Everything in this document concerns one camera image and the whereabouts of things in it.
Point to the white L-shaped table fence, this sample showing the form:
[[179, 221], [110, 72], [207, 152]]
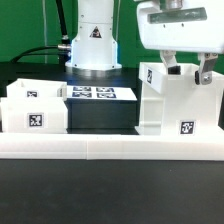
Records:
[[110, 147]]

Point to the white drawer box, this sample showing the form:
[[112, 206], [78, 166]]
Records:
[[34, 115], [37, 88]]

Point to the white front drawer box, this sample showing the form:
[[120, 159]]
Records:
[[34, 115]]

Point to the white rear drawer box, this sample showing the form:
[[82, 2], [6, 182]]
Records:
[[37, 88]]

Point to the white drawer cabinet frame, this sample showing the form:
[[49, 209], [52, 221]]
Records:
[[174, 105]]

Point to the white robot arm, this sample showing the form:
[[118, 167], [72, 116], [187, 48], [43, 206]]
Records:
[[94, 47]]

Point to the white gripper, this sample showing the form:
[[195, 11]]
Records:
[[198, 26]]

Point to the white marker tag sheet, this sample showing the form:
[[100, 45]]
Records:
[[100, 93]]

